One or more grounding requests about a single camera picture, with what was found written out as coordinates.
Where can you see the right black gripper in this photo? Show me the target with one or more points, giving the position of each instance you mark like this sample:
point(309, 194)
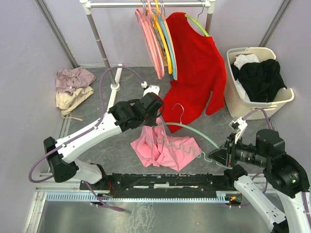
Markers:
point(226, 156)

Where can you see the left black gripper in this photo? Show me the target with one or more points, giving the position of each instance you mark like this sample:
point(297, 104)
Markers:
point(153, 121)

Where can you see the teal wavy hanger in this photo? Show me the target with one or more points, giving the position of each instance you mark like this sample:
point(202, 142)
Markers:
point(202, 154)

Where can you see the pink t shirt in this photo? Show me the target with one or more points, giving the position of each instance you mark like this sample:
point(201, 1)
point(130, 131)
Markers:
point(155, 147)

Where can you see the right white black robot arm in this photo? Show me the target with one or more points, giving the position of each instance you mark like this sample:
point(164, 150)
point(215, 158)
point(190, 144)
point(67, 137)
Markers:
point(281, 171)

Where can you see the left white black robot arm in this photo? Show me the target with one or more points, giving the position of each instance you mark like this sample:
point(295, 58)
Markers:
point(63, 153)

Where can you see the red t shirt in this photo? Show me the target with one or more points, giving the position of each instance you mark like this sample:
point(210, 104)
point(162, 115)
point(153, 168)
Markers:
point(201, 75)

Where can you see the pink hanger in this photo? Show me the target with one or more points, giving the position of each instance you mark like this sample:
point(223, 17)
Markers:
point(150, 48)
point(156, 46)

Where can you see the light blue hanger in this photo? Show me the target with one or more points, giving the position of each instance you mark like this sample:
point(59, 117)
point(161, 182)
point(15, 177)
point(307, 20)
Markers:
point(162, 25)

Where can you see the yellow hanger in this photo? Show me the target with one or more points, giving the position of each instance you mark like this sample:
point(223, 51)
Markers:
point(159, 29)

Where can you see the lime green hanger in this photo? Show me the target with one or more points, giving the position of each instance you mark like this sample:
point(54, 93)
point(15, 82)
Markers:
point(197, 23)

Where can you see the cream laundry basket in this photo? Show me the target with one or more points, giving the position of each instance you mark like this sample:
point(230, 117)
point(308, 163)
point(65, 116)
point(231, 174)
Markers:
point(236, 105)

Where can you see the beige crumpled garment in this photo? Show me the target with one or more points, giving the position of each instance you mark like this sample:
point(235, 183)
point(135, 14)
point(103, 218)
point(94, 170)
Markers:
point(67, 103)

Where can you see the mauve crumpled garment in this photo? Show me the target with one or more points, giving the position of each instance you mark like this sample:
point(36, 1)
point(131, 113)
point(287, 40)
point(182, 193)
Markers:
point(68, 80)

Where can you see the black garment in basket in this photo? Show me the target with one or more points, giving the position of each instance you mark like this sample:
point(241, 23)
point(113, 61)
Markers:
point(261, 81)

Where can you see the white garment in basket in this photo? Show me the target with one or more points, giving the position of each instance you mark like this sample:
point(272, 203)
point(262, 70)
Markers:
point(239, 62)

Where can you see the white metal clothes rack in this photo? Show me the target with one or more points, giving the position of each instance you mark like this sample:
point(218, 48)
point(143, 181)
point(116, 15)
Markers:
point(87, 5)

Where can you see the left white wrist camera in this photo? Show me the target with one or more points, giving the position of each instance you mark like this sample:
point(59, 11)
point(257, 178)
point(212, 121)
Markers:
point(150, 89)

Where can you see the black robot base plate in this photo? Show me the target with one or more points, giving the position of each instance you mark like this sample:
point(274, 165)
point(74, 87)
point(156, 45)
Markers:
point(203, 185)

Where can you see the light blue cable duct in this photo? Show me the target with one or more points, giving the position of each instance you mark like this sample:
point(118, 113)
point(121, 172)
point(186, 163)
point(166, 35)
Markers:
point(88, 197)

